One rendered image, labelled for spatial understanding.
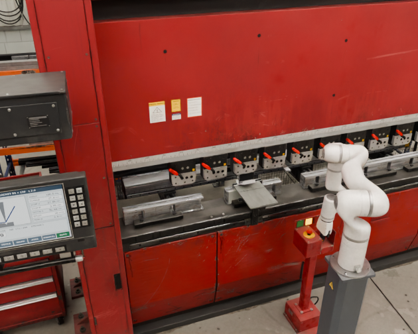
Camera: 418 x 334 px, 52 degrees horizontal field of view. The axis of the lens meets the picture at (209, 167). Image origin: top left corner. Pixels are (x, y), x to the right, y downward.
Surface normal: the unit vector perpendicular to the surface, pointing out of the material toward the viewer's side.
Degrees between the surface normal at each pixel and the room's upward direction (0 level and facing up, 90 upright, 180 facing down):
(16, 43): 90
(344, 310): 90
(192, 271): 90
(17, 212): 90
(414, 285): 0
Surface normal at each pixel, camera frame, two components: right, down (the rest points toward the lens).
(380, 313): 0.00, -0.87
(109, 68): 0.33, 0.46
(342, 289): -0.52, 0.42
